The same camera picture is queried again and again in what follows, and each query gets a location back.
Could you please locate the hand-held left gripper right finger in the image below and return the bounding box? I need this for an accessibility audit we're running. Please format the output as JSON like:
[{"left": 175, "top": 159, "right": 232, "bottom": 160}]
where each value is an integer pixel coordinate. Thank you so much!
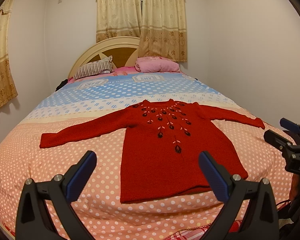
[{"left": 198, "top": 151, "right": 280, "bottom": 240}]

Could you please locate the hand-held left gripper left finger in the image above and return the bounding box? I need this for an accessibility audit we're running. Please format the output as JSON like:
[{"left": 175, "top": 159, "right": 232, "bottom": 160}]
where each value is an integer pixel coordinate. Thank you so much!
[{"left": 16, "top": 150, "right": 98, "bottom": 240}]

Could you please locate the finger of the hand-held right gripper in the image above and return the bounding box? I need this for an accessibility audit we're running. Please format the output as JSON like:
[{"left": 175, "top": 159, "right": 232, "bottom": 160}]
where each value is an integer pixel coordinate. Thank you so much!
[
  {"left": 280, "top": 118, "right": 300, "bottom": 134},
  {"left": 264, "top": 129, "right": 294, "bottom": 153}
]

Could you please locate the red knitted sweater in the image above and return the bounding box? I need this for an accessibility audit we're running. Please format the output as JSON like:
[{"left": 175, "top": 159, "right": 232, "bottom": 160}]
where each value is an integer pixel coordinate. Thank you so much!
[{"left": 39, "top": 99, "right": 266, "bottom": 204}]

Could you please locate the person's right forearm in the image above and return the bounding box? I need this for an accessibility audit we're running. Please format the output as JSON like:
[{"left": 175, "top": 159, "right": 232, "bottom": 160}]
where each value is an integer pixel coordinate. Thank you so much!
[{"left": 289, "top": 172, "right": 300, "bottom": 200}]

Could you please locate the red plaid cloth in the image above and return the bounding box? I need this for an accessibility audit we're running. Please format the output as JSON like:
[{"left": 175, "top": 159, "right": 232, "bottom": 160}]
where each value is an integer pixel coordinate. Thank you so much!
[{"left": 165, "top": 219, "right": 243, "bottom": 240}]

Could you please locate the polka dot quilt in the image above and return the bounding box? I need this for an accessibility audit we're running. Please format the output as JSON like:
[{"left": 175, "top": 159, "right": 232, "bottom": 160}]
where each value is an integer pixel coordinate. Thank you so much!
[{"left": 0, "top": 71, "right": 300, "bottom": 240}]

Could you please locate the black bag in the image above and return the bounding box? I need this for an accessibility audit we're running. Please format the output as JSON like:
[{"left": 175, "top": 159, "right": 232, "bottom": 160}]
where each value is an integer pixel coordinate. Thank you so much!
[{"left": 55, "top": 80, "right": 69, "bottom": 92}]

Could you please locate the striped pillow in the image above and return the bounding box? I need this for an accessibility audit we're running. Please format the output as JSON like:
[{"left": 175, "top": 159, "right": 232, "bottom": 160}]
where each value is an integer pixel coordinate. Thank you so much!
[{"left": 73, "top": 56, "right": 114, "bottom": 80}]

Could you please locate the pink floral bedsheet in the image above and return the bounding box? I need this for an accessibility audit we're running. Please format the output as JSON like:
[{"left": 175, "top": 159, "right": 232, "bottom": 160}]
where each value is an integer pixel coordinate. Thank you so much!
[{"left": 67, "top": 66, "right": 140, "bottom": 83}]

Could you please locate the cream wooden headboard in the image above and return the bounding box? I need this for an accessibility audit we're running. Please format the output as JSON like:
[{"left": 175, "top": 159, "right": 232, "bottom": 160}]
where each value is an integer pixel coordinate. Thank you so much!
[{"left": 67, "top": 36, "right": 140, "bottom": 78}]

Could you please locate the pink pillow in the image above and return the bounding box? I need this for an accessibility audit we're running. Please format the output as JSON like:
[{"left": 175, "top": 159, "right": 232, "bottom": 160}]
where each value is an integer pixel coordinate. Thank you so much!
[{"left": 134, "top": 56, "right": 180, "bottom": 73}]

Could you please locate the beige floral side curtain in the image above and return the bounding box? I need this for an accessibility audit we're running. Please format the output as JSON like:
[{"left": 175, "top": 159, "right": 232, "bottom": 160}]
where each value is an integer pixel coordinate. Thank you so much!
[{"left": 0, "top": 0, "right": 18, "bottom": 117}]

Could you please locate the beige floral curtain panel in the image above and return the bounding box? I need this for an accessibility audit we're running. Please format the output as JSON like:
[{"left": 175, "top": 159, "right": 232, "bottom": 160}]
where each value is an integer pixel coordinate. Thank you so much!
[
  {"left": 96, "top": 0, "right": 143, "bottom": 43},
  {"left": 139, "top": 0, "right": 187, "bottom": 62}
]

